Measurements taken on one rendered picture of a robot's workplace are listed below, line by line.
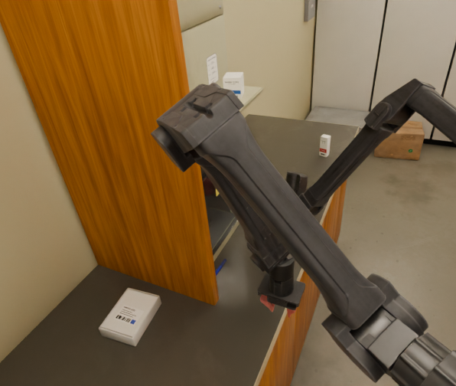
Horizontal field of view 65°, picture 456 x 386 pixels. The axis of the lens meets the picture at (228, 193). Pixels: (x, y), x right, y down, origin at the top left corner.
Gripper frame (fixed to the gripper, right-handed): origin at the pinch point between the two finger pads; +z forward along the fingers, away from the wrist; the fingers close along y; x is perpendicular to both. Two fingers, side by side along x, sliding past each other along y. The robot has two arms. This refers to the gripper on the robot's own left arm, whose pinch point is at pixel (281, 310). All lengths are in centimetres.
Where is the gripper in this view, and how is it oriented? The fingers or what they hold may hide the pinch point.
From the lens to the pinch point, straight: 97.6
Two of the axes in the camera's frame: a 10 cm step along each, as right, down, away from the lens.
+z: 0.8, 8.1, 5.8
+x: -4.2, 5.6, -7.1
